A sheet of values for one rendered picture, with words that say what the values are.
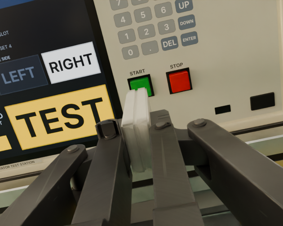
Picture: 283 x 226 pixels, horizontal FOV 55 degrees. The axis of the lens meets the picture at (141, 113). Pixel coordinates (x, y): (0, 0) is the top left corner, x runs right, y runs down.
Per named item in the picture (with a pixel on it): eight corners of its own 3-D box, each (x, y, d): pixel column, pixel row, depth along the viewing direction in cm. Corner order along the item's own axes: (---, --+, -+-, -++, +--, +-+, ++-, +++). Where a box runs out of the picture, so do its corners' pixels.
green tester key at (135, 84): (152, 95, 27) (148, 78, 26) (134, 99, 27) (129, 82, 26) (151, 93, 27) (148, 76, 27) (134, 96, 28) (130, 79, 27)
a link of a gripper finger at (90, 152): (130, 181, 13) (70, 193, 13) (132, 137, 18) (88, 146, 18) (122, 154, 13) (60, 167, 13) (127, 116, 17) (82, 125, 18)
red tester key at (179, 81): (191, 89, 26) (187, 71, 26) (172, 93, 26) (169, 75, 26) (189, 86, 27) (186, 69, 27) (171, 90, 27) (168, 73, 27)
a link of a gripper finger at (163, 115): (152, 148, 13) (216, 135, 12) (148, 111, 17) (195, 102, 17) (158, 175, 13) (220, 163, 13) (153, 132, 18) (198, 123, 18)
